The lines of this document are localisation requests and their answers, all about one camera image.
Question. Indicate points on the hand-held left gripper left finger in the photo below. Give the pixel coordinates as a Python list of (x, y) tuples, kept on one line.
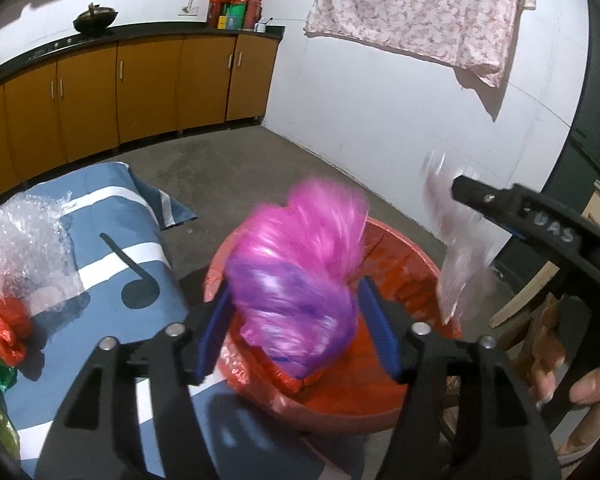
[(210, 332)]

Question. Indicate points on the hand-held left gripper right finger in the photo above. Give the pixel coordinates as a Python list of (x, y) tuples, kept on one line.
[(379, 332)]

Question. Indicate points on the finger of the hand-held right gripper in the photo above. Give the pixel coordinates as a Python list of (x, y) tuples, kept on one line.
[(484, 196)]

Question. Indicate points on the clear plastic bag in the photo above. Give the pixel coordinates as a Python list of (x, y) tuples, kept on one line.
[(459, 255)]

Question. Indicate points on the red plastic basket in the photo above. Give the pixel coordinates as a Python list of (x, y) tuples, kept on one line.
[(350, 400)]

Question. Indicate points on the pink purple plastic bag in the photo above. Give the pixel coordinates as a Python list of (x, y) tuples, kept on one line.
[(295, 285)]

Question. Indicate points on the clear bubble wrap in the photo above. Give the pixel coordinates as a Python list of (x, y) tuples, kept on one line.
[(22, 250)]

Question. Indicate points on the red plastic bag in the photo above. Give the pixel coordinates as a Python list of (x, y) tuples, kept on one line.
[(5, 325)]

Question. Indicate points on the person's right hand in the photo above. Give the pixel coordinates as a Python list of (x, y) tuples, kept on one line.
[(547, 375)]

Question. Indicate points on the wooden stool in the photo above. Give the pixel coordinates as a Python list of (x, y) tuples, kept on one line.
[(522, 302)]

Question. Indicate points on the blue music note blanket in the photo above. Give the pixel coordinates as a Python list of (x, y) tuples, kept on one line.
[(120, 240)]

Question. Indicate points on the pink floral hanging cloth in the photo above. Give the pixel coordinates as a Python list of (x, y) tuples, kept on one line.
[(419, 10)]

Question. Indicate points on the orange lower kitchen cabinet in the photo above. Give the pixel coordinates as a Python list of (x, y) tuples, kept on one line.
[(145, 90)]

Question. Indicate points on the white cup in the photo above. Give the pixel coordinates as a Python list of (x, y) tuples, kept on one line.
[(261, 27)]

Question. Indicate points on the black kitchen countertop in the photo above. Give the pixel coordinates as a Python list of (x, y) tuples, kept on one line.
[(145, 32)]

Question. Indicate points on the green box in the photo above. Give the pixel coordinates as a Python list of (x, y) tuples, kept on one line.
[(235, 15)]

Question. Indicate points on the black gas hob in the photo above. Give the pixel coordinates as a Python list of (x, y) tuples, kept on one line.
[(55, 46)]

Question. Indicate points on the black wok with lid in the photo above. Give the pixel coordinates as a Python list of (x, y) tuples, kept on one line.
[(94, 20)]

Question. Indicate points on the white wall socket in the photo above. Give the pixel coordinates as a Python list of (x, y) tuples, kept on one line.
[(189, 10)]

